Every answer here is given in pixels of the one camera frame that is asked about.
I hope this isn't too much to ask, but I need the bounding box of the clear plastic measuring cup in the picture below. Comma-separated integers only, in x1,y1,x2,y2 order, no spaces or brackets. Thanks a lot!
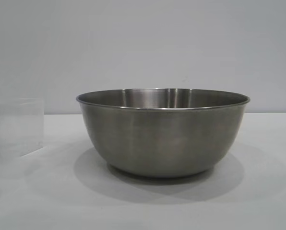
0,97,45,159

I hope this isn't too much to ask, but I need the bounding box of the stainless steel mixing bowl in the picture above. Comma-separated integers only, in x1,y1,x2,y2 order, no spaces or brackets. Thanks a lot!
75,88,250,178

